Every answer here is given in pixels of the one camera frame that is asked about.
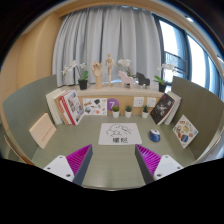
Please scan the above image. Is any white card with pictures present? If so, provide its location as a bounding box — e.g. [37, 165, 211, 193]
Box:
[83, 98, 107, 115]

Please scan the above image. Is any purple round number seven sign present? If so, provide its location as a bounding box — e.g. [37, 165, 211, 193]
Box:
[107, 98, 120, 112]

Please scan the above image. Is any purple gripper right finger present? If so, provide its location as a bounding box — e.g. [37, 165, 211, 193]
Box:
[135, 144, 182, 184]

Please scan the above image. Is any small potted plant right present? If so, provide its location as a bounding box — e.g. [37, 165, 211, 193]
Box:
[142, 105, 149, 119]

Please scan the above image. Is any white orchid centre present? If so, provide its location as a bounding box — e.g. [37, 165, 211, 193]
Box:
[118, 59, 135, 78]

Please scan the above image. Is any wooden mannequin figure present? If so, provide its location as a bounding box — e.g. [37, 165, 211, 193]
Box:
[105, 53, 116, 78]

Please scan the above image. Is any pink horse figurine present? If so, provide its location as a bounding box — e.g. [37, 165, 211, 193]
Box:
[118, 71, 134, 89]

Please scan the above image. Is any beige book leaning left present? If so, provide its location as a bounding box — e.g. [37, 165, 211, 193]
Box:
[29, 113, 56, 149]

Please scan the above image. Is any small potted plant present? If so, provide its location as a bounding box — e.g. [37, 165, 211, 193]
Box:
[142, 105, 149, 119]
[125, 105, 132, 118]
[112, 106, 120, 118]

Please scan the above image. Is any white books stack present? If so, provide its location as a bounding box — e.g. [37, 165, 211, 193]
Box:
[46, 88, 64, 125]

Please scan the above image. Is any white wall socket right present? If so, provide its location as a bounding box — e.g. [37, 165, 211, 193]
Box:
[147, 97, 156, 107]

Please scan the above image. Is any white wall socket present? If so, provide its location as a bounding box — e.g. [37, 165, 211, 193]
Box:
[147, 97, 156, 107]
[133, 97, 144, 107]

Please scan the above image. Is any white orchid black pot left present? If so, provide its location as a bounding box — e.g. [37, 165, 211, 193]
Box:
[62, 61, 88, 90]

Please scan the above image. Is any white orchid black pot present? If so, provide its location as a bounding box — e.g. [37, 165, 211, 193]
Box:
[154, 63, 177, 93]
[62, 61, 88, 90]

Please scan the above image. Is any wooden shelf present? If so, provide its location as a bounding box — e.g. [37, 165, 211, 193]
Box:
[63, 82, 163, 115]

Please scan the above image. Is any colourful sticker picture book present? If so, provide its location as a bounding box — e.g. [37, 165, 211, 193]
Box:
[173, 115, 198, 148]

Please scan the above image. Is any red and white magazine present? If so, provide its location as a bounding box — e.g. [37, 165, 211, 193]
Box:
[60, 90, 84, 125]

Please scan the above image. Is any wooden hand model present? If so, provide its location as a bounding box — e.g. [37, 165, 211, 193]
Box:
[91, 61, 102, 89]

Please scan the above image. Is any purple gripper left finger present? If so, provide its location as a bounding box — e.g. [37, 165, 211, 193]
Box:
[44, 145, 93, 186]

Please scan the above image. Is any black horse figurine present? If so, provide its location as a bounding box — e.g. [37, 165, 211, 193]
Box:
[136, 72, 150, 86]

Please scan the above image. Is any white wall socket left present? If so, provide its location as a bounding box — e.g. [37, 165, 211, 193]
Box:
[133, 97, 144, 107]

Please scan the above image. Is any black book leaning right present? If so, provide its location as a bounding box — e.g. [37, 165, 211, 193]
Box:
[150, 93, 175, 125]

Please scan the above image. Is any small potted plant left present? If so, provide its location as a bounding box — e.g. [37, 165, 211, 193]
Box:
[112, 106, 120, 118]

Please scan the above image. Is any small potted plant middle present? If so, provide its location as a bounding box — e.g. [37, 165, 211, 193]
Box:
[125, 105, 132, 118]

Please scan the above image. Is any grey curtain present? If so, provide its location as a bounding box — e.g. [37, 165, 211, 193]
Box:
[52, 6, 161, 86]

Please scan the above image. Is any white orchid black pot right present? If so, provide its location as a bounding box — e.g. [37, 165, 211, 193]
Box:
[154, 63, 177, 93]

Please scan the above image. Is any white mouse pad with drawing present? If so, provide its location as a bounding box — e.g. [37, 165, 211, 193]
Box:
[98, 123, 142, 146]

